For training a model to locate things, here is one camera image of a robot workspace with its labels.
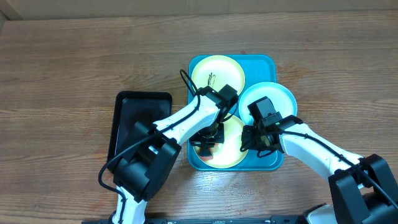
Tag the teal plastic tray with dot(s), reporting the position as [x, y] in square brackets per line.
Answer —
[257, 68]

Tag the red green sponge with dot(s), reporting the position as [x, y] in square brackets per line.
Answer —
[205, 154]

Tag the yellow-rim plate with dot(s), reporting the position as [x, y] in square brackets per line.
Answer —
[217, 71]
[227, 154]

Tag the black plastic tray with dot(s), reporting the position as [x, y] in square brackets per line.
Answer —
[144, 107]

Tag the blue-rim white plate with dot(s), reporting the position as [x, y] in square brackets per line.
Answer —
[283, 100]

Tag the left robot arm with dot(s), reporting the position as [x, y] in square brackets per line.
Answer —
[136, 182]

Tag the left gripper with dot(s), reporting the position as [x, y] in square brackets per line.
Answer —
[196, 139]

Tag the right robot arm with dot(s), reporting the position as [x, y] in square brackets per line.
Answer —
[363, 189]

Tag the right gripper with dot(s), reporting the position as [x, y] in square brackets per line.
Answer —
[249, 144]

